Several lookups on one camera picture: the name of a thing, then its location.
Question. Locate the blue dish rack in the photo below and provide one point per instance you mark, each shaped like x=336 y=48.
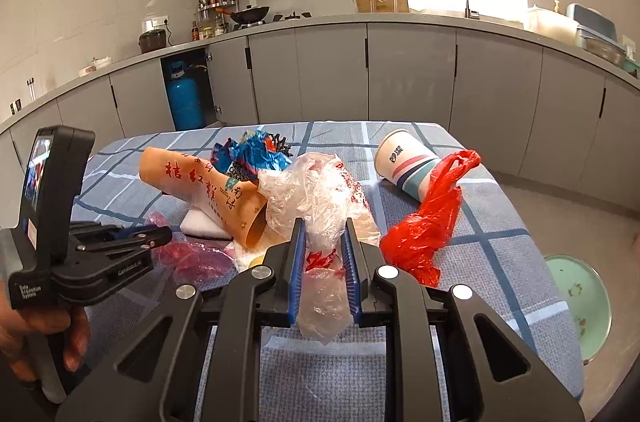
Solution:
x=595 y=18

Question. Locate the green enamel basin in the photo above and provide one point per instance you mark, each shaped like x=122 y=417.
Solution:
x=575 y=302

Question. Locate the grey kitchen counter cabinets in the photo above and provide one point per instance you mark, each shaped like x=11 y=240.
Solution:
x=410 y=72

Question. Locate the white foam block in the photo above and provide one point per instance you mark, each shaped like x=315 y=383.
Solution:
x=200 y=222

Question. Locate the blue plaid tablecloth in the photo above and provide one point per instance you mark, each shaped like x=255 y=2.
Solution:
x=500 y=262

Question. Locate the wall socket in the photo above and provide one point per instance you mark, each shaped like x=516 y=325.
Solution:
x=159 y=22

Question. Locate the blue wrapper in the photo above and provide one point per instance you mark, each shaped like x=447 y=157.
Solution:
x=257 y=157

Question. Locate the clear red-printed plastic bag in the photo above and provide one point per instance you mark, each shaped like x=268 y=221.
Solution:
x=320 y=202

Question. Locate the person's left hand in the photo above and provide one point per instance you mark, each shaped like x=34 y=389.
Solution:
x=80 y=337

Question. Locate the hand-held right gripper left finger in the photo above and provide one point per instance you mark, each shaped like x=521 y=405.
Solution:
x=298 y=269

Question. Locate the pink plastic bag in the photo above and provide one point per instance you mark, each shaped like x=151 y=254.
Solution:
x=195 y=259

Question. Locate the tan red-printed paper bag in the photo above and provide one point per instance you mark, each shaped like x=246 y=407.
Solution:
x=190 y=177

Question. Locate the spice rack with bottles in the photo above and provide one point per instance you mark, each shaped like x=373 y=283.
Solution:
x=215 y=10

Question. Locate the brown sauce bottle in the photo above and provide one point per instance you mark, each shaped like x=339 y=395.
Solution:
x=195 y=32

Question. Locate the black wok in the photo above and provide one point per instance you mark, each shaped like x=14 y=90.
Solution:
x=250 y=15

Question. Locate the blue gas cylinder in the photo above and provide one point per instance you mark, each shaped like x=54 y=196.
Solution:
x=185 y=102

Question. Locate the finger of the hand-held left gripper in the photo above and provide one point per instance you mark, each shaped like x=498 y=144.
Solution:
x=127 y=231
x=156 y=236

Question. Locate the striped paper cup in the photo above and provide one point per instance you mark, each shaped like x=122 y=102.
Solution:
x=400 y=157

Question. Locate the white plastic container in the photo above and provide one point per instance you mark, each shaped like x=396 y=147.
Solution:
x=550 y=25

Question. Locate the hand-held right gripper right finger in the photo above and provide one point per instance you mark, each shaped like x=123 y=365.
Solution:
x=350 y=274

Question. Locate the metal bowl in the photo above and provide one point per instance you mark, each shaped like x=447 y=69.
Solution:
x=605 y=47

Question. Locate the red plastic bag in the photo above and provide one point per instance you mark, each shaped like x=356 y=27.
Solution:
x=420 y=232

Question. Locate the gas stove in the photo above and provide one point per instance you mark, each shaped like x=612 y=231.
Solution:
x=292 y=18

